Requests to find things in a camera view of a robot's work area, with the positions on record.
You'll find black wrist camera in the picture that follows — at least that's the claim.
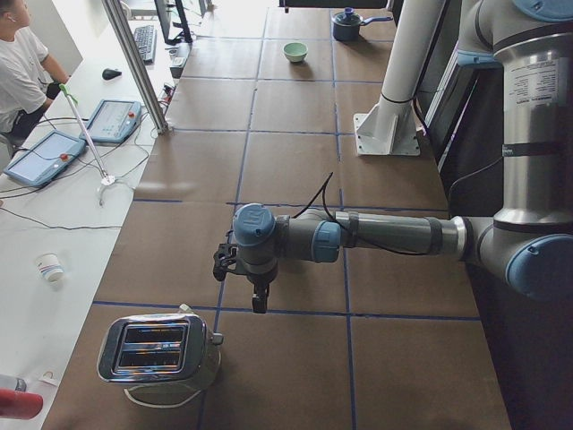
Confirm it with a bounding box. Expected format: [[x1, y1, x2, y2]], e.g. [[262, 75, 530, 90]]
[[212, 243, 238, 282]]

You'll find green bowl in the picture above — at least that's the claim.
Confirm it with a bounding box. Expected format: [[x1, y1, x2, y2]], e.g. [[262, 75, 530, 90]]
[[283, 42, 308, 64]]

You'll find black computer mouse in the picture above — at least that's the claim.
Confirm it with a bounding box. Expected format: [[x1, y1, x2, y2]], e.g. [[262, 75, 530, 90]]
[[101, 68, 122, 81]]

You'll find aluminium frame post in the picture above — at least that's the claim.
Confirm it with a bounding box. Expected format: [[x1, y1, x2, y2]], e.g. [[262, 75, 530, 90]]
[[101, 0, 169, 135]]

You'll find paper cup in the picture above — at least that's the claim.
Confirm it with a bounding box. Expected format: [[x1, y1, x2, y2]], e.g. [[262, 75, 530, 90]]
[[35, 254, 64, 282]]

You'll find red bottle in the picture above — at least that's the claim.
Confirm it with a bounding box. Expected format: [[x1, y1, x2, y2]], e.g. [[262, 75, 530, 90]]
[[1, 389, 44, 419]]

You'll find reacher grabber stick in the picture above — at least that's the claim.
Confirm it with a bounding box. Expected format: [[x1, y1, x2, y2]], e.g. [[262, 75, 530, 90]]
[[58, 83, 134, 207]]

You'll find black monitor stand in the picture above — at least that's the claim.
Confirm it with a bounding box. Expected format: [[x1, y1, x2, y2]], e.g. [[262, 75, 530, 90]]
[[154, 0, 192, 46]]

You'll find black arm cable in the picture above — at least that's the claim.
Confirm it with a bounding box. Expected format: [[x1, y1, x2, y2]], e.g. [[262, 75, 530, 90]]
[[293, 171, 444, 258]]

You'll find black keyboard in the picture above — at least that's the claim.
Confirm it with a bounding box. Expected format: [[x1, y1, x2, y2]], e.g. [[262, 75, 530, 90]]
[[133, 25, 157, 65]]

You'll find far teach pendant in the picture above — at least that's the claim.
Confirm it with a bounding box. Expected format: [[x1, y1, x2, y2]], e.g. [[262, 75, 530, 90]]
[[86, 99, 142, 145]]

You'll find teach pendant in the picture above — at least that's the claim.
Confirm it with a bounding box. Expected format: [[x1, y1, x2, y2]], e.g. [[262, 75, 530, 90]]
[[4, 130, 86, 187], [86, 99, 142, 145]]

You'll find chrome toaster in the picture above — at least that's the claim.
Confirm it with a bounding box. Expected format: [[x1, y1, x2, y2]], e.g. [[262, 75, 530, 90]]
[[97, 312, 224, 392]]

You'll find seated person white shirt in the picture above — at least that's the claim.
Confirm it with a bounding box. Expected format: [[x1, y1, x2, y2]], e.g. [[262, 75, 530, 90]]
[[1, 1, 69, 139]]

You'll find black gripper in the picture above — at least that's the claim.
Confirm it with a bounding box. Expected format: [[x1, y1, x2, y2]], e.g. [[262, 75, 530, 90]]
[[247, 260, 278, 313]]

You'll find white camera mast base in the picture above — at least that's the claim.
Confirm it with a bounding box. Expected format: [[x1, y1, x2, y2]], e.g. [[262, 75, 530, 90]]
[[354, 0, 446, 156]]

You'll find near teach pendant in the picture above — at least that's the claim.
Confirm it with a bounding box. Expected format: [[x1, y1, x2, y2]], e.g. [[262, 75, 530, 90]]
[[4, 130, 86, 187]]

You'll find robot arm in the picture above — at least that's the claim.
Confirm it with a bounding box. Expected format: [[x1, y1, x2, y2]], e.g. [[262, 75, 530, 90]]
[[213, 1, 572, 314]]

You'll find blue saucepan with lid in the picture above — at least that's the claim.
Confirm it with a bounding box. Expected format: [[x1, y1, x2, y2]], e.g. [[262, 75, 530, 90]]
[[331, 7, 393, 42]]

